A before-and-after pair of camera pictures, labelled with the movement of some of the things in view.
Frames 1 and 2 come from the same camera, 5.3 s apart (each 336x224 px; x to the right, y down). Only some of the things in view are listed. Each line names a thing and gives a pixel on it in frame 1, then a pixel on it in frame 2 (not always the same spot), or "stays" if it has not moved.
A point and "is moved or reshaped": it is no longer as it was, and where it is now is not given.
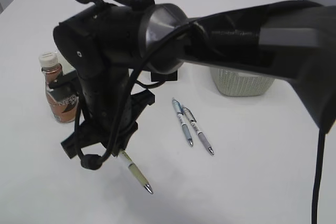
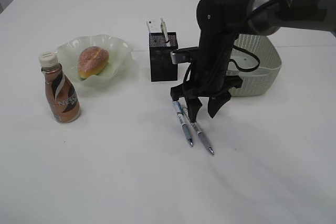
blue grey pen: x=178 y=106 stays
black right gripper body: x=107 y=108 → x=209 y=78
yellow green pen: x=138 y=174 is moved or reshaped
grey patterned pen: x=193 y=122 stays
